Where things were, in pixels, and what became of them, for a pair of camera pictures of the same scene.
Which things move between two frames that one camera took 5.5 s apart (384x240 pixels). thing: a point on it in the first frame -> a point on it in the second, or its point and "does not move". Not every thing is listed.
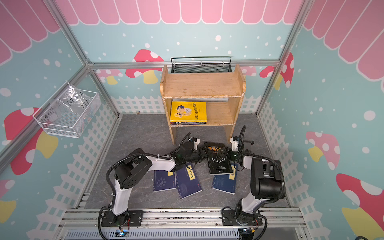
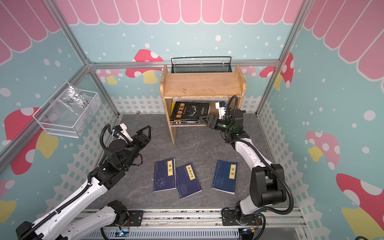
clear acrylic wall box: [68, 112] does not move
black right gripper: [233, 152] -> [214, 122]
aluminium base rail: [83, 224] does not move
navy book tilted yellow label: [187, 181] does not move
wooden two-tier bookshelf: [223, 91] does not move
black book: [218, 158] -> [189, 110]
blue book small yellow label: [226, 183] does not move
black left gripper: [203, 154] -> [143, 136]
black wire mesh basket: [201, 67] does not move
